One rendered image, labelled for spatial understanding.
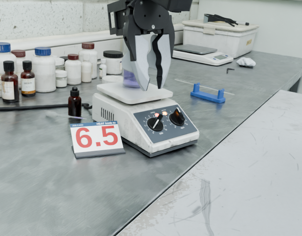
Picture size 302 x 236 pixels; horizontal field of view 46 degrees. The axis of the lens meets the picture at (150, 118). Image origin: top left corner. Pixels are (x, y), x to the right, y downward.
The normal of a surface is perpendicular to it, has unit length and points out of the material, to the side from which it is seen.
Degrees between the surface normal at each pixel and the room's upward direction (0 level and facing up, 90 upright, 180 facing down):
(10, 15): 90
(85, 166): 0
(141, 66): 76
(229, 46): 94
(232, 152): 0
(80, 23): 90
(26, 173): 0
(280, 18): 90
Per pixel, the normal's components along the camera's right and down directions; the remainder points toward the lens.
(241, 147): 0.07, -0.93
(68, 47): 0.85, 0.24
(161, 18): 0.60, 0.08
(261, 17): -0.51, 0.26
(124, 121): -0.76, 0.17
